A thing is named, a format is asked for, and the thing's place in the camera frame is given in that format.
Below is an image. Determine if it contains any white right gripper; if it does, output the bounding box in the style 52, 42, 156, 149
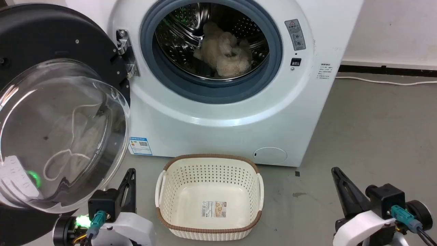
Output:
331, 167, 398, 246

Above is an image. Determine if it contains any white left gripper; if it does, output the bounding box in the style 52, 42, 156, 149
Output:
89, 168, 155, 246

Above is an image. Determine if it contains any black round glass washer door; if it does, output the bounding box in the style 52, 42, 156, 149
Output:
0, 3, 132, 246

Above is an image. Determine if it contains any white front-load washing machine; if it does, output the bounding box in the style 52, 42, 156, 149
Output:
65, 0, 364, 168

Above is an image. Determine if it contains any chrome door hinge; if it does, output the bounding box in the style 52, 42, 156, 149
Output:
116, 29, 140, 78

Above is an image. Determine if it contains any blue energy label sticker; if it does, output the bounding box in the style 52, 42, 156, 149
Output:
128, 137, 153, 156

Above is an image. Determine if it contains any cream perforated laundry basket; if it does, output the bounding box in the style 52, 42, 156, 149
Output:
155, 153, 265, 242

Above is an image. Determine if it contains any paper product label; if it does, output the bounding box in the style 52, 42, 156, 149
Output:
201, 200, 227, 219

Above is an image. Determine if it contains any small printed text sticker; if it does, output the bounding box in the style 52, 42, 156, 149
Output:
316, 63, 333, 80

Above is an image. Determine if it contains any black baseboard strip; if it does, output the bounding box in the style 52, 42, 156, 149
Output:
338, 64, 437, 78

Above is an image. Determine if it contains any beige plush toy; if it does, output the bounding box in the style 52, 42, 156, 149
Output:
193, 22, 253, 78

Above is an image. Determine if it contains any grey warning sticker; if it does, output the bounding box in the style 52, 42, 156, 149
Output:
284, 19, 307, 51

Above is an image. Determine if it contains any left teal plug cable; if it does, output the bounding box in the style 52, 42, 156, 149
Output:
80, 210, 107, 246

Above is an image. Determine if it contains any teal plug cable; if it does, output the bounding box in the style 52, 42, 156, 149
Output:
80, 210, 107, 246
390, 205, 437, 246

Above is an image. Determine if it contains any right teal plug cable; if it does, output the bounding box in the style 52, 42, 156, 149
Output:
390, 205, 437, 246

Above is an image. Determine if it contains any white floor cable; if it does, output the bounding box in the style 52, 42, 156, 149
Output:
335, 76, 437, 86

